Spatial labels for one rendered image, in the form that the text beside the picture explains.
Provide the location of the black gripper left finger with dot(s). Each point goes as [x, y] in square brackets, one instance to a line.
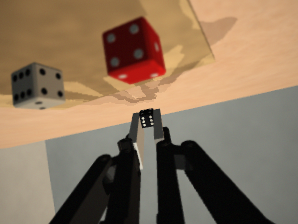
[121, 191]

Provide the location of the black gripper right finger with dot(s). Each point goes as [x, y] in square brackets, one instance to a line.
[226, 203]

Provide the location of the red die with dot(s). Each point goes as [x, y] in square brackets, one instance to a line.
[133, 52]

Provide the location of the tan flat mat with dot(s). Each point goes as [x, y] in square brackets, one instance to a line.
[67, 35]

